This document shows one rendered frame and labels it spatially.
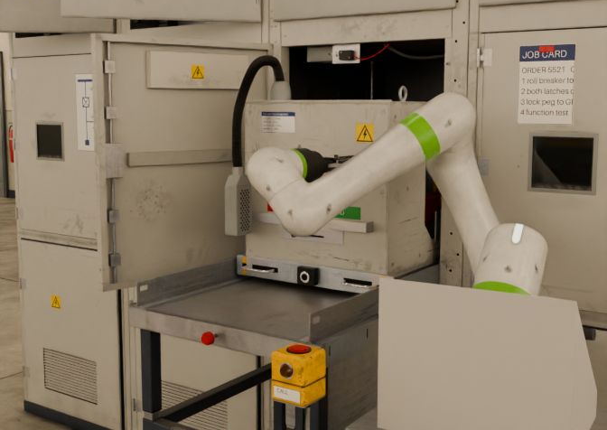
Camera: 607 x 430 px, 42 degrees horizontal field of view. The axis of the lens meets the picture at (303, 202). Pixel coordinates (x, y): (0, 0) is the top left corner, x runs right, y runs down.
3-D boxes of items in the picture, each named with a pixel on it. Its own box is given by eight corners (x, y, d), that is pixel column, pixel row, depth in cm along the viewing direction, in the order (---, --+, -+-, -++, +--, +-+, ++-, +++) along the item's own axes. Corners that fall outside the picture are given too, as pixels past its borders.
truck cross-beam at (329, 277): (393, 298, 211) (393, 276, 210) (237, 274, 241) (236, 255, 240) (401, 294, 215) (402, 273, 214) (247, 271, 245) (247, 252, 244)
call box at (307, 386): (303, 409, 151) (303, 358, 150) (270, 400, 155) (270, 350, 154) (326, 397, 158) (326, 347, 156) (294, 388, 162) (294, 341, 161)
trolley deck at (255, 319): (322, 370, 176) (322, 344, 175) (128, 326, 211) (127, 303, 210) (448, 307, 231) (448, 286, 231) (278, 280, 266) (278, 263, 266)
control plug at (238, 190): (237, 237, 226) (237, 176, 224) (224, 235, 229) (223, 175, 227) (254, 233, 233) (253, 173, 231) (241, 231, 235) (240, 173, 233)
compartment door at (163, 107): (93, 287, 234) (85, 34, 225) (265, 261, 273) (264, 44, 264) (103, 292, 228) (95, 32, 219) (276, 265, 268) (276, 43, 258)
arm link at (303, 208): (392, 135, 193) (397, 113, 183) (422, 172, 189) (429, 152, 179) (268, 213, 185) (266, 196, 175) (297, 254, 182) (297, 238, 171)
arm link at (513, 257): (529, 338, 164) (546, 261, 173) (536, 303, 151) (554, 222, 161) (467, 322, 168) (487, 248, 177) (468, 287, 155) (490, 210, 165)
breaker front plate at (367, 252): (384, 280, 212) (387, 102, 206) (244, 260, 239) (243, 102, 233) (387, 279, 213) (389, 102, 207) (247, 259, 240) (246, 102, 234)
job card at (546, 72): (572, 125, 203) (575, 42, 201) (516, 124, 212) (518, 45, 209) (573, 125, 204) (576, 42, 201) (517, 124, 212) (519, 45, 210)
